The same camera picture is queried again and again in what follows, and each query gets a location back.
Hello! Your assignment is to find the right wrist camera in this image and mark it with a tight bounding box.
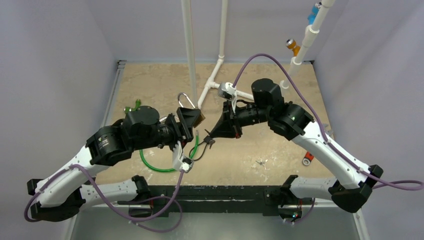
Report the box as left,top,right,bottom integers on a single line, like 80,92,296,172
218,82,237,113

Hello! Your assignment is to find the padlock key set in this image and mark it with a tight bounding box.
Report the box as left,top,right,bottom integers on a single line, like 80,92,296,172
203,129,216,149

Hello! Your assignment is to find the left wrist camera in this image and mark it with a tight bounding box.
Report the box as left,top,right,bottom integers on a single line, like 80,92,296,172
172,141,194,173

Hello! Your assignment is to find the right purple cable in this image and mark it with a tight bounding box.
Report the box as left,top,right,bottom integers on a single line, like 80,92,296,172
232,53,424,192

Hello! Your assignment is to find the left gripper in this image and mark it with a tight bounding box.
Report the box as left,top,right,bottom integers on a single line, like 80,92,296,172
131,107,200,155

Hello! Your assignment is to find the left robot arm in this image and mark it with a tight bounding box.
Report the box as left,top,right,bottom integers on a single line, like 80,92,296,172
24,105,204,222

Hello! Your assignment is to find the black cable loop lock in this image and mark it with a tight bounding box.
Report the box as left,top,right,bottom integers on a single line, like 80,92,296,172
189,136,209,161

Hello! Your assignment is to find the green pipe fitting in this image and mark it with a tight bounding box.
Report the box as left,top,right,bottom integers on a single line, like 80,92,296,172
123,98,143,114

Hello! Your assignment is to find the aluminium frame rail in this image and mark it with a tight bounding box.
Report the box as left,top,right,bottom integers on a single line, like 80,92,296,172
100,59,127,127

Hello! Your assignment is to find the adjustable wrench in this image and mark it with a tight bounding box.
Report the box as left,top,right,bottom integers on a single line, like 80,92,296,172
302,151,314,166

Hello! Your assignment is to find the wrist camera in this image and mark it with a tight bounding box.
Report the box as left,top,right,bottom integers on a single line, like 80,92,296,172
172,141,194,173
218,82,237,113

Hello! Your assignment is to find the blue valve fitting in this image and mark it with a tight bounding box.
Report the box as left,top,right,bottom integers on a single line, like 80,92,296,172
307,2,322,25

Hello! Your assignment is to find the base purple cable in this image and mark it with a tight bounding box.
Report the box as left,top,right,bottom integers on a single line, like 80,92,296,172
128,193,184,233

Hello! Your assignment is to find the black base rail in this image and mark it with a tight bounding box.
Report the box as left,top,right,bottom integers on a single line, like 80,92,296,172
117,177,313,220

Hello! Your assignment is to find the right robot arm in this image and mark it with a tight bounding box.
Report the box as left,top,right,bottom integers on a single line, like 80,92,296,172
209,78,384,213

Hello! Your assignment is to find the brass padlock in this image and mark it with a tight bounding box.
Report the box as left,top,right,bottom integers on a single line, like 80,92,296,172
177,92,206,128

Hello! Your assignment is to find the green cable lock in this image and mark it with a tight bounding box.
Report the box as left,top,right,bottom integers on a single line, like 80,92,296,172
139,130,200,173

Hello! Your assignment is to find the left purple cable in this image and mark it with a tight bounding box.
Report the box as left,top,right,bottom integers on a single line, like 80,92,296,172
23,163,186,223

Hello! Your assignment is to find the white pvc pipe frame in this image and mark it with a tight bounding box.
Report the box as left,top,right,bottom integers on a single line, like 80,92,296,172
180,0,336,110

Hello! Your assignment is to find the orange valve fitting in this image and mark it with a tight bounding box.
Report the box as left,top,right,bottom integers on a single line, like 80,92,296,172
285,38,301,57

